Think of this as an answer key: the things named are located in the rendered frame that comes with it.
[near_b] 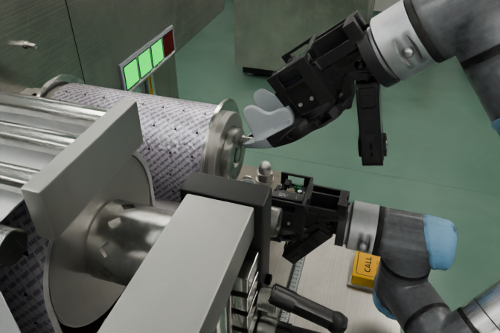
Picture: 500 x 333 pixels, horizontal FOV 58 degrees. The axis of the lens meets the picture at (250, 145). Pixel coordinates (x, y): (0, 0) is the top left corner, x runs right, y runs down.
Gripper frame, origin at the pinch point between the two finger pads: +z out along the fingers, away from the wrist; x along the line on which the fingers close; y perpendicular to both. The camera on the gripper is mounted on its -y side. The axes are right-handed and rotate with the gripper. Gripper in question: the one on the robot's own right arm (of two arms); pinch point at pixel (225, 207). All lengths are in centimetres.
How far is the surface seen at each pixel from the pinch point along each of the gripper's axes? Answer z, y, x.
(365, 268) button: -24.8, -16.6, -8.8
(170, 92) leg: 46, -21, -71
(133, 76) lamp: 29.4, 8.6, -24.3
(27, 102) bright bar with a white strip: 2.0, 36.4, 31.1
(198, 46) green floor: 141, -109, -310
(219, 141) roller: -3.4, 20.3, 9.5
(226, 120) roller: -3.3, 21.7, 6.7
